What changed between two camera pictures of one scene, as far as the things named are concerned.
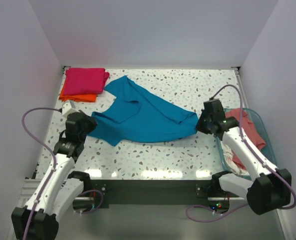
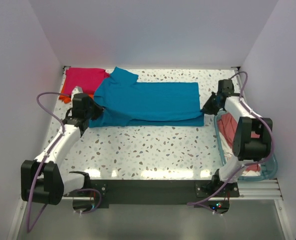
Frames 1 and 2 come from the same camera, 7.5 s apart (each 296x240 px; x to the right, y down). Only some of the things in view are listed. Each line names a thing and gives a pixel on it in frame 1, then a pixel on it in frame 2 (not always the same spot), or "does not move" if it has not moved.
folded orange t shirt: [78, 97] does not move
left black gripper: [92, 122] to [99, 109]
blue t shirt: [142, 116] to [128, 102]
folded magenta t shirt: [81, 80] does not move
